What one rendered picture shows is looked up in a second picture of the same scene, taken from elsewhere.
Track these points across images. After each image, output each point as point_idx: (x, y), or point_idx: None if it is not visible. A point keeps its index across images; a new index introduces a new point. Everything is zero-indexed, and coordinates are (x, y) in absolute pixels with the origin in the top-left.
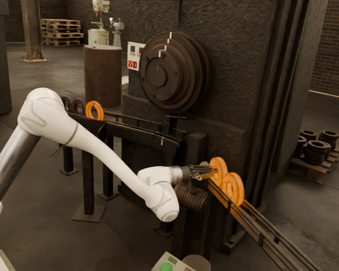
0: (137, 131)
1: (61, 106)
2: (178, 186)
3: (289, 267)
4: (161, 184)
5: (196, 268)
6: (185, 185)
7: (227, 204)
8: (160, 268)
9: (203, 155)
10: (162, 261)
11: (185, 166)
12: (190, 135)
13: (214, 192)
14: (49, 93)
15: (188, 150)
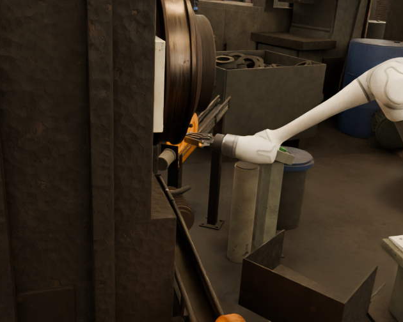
0: (187, 229)
1: (374, 68)
2: (187, 206)
3: (224, 107)
4: (261, 133)
5: (249, 163)
6: (179, 200)
7: (192, 145)
8: (286, 150)
9: None
10: (283, 151)
11: (218, 134)
12: (157, 145)
13: (185, 156)
14: (389, 62)
15: (157, 171)
